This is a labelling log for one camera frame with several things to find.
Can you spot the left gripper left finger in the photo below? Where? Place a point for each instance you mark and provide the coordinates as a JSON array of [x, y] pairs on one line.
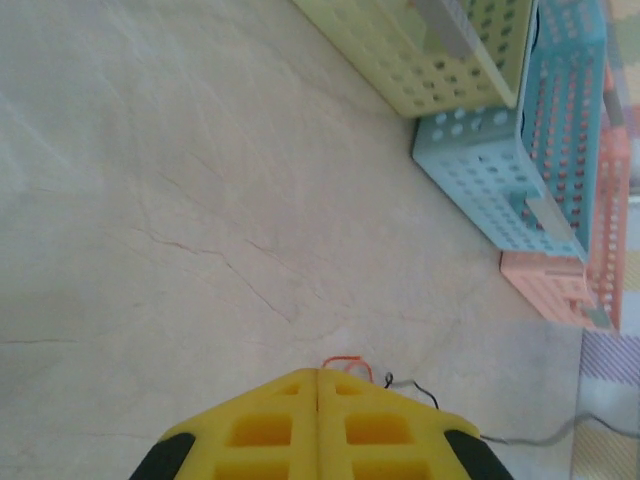
[[260, 440]]

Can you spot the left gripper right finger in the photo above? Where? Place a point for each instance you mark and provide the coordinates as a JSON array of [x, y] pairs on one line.
[[380, 440]]

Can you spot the pink plastic basket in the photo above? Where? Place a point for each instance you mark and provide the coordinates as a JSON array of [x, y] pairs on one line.
[[545, 295]]

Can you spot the blue plastic basket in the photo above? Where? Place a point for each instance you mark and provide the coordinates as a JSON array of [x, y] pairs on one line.
[[480, 200]]

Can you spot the yellow-green plastic basket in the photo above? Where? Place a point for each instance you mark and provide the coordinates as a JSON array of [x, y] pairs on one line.
[[415, 65]]

